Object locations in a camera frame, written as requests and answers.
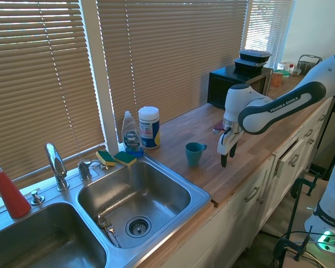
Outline clear Dawn dish soap bottle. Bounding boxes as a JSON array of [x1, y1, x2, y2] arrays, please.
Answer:
[[121, 110, 144, 158]]

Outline orange plastic container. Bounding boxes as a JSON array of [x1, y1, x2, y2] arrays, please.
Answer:
[[270, 69, 284, 88]]

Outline wide tan window blind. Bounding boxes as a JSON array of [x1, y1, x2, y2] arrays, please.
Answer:
[[0, 0, 107, 194], [96, 0, 250, 135]]

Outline red spray bottle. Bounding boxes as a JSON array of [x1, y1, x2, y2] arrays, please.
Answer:
[[0, 157, 32, 219]]

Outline yellow green sponge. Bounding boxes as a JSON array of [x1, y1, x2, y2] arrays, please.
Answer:
[[95, 150, 117, 168], [113, 151, 137, 168]]

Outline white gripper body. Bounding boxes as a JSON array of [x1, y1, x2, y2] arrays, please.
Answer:
[[217, 129, 245, 156]]

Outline metal spoon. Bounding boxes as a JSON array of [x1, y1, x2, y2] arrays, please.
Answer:
[[97, 214, 110, 232]]

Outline black appliance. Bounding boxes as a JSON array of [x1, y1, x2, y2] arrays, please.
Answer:
[[313, 95, 335, 180]]

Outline clear plastic containers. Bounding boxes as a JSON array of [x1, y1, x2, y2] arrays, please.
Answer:
[[277, 60, 302, 76]]

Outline teal ceramic mug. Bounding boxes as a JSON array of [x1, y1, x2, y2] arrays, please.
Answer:
[[185, 142, 208, 168]]

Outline stainless steel double sink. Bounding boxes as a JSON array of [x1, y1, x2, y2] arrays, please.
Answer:
[[0, 152, 213, 268]]

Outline chrome sink hole cap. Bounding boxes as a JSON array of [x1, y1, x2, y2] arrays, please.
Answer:
[[30, 190, 46, 206]]

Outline chrome sink faucet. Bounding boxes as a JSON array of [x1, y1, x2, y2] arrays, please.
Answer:
[[44, 142, 70, 192]]

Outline white wipes canister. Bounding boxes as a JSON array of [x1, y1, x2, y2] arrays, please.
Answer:
[[137, 106, 161, 150]]

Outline black C clamp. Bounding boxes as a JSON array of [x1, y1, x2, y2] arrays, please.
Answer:
[[285, 172, 322, 241], [272, 225, 314, 262]]

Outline black microwave oven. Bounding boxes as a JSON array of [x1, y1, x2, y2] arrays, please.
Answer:
[[207, 65, 274, 111]]

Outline white window frame post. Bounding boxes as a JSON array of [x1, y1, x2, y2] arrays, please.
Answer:
[[80, 0, 121, 153]]

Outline narrow tan window blind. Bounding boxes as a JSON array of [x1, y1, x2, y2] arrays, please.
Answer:
[[243, 0, 295, 70]]

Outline white base cabinets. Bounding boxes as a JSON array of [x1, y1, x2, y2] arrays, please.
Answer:
[[136, 97, 335, 268]]

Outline metal sink drain strainer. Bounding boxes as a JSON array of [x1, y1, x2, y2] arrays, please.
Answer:
[[125, 215, 152, 239]]

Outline black wire caddy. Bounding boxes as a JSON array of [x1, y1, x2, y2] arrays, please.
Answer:
[[296, 54, 323, 76]]

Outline black plastic food container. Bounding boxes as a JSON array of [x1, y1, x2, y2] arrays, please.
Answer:
[[233, 58, 266, 74], [238, 49, 272, 63]]

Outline metal fork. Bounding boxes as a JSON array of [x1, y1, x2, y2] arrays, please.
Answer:
[[103, 218, 121, 248]]

